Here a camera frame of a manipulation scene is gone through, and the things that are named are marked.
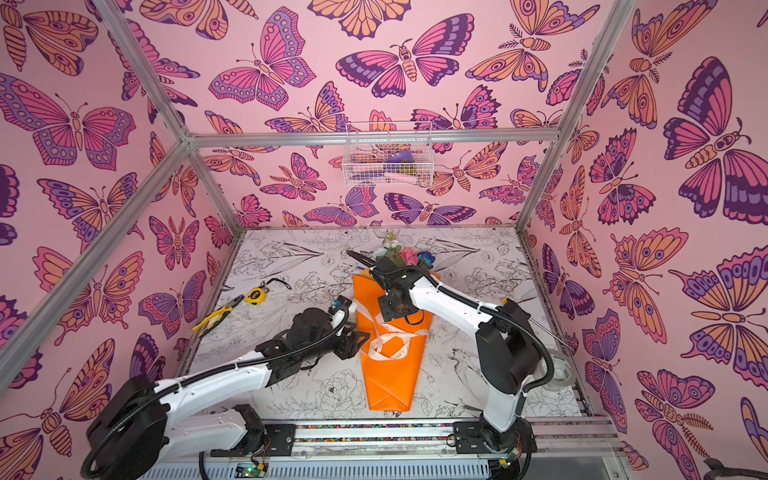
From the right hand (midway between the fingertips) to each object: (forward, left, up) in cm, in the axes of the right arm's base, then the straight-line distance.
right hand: (393, 307), depth 87 cm
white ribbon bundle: (-5, +2, -5) cm, 7 cm away
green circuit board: (-38, +35, -12) cm, 53 cm away
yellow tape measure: (+9, +46, -7) cm, 47 cm away
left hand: (-8, +8, +3) cm, 11 cm away
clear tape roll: (-16, -47, -10) cm, 51 cm away
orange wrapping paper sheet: (-10, 0, -5) cm, 11 cm away
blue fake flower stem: (+22, -11, -4) cm, 25 cm away
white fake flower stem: (+28, 0, -5) cm, 28 cm away
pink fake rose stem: (+22, -6, -3) cm, 23 cm away
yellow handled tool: (0, +58, -8) cm, 58 cm away
